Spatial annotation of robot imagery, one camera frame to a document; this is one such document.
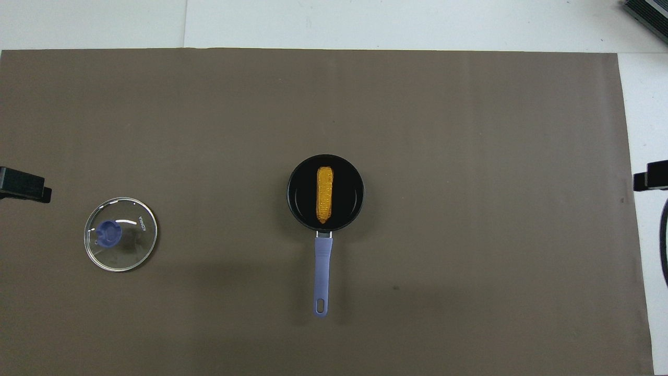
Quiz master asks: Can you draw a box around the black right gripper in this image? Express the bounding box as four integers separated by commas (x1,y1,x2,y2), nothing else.
633,160,668,192

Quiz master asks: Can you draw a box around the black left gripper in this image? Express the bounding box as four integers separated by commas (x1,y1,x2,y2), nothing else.
0,167,52,204

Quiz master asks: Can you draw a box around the glass lid with purple knob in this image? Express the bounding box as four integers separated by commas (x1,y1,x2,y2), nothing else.
83,196,158,273

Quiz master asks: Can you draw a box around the yellow plastic corn cob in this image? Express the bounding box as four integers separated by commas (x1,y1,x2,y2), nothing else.
316,166,335,224

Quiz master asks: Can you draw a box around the dark grey ribbed device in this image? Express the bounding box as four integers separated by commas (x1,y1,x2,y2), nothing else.
621,0,668,45

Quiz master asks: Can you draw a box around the brown paper table mat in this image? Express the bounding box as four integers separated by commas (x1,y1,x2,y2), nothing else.
0,48,655,376

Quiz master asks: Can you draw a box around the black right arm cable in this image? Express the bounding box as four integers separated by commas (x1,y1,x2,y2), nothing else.
660,197,668,289

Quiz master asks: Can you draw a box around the dark saucepan with purple handle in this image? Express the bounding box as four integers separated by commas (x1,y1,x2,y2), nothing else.
286,154,365,318

